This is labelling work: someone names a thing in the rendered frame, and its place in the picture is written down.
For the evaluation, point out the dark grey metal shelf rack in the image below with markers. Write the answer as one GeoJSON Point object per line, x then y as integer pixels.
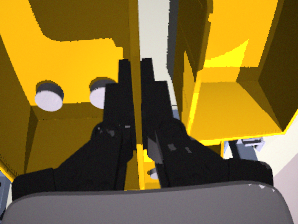
{"type": "Point", "coordinates": [240, 148]}

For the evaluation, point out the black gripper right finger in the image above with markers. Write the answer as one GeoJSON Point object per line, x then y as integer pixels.
{"type": "Point", "coordinates": [184, 160]}

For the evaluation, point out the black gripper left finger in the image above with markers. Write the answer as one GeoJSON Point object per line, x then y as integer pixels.
{"type": "Point", "coordinates": [95, 166]}

